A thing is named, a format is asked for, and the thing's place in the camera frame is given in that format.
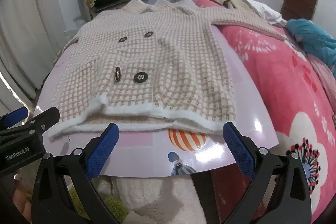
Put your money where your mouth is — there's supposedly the beige white checked knit jacket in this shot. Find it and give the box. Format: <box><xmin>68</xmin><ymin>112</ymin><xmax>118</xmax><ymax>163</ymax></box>
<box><xmin>49</xmin><ymin>0</ymin><xmax>286</xmax><ymax>139</ymax></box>

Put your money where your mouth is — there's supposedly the teal cloth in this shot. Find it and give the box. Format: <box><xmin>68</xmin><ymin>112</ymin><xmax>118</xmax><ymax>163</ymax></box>
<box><xmin>286</xmin><ymin>19</ymin><xmax>336</xmax><ymax>68</ymax></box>

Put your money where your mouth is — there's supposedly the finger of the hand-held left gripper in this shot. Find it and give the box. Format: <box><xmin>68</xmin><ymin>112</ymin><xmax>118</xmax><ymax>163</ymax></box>
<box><xmin>26</xmin><ymin>107</ymin><xmax>61</xmax><ymax>135</ymax></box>
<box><xmin>0</xmin><ymin>108</ymin><xmax>30</xmax><ymax>132</ymax></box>

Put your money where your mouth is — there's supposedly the white curtain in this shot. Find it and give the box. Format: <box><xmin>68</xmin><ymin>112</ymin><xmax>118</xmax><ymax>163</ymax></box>
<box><xmin>0</xmin><ymin>0</ymin><xmax>69</xmax><ymax>109</ymax></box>

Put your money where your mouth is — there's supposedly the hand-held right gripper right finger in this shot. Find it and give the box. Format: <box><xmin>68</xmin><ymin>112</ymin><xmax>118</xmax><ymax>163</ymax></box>
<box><xmin>222</xmin><ymin>122</ymin><xmax>313</xmax><ymax>224</ymax></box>

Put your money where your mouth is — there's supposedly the pink floral blanket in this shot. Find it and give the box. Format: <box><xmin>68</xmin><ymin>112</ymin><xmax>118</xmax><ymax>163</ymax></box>
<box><xmin>194</xmin><ymin>0</ymin><xmax>336</xmax><ymax>224</ymax></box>

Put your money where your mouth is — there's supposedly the glossy pink printed board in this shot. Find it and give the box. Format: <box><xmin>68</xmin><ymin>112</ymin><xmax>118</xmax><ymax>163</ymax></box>
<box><xmin>34</xmin><ymin>0</ymin><xmax>279</xmax><ymax>178</ymax></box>

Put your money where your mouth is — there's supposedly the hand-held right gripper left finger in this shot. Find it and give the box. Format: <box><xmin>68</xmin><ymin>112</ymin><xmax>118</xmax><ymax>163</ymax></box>
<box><xmin>31</xmin><ymin>123</ymin><xmax>120</xmax><ymax>224</ymax></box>

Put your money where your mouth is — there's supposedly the white cloth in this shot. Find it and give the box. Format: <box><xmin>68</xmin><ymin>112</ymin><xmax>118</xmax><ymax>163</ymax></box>
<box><xmin>240</xmin><ymin>0</ymin><xmax>286</xmax><ymax>28</ymax></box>

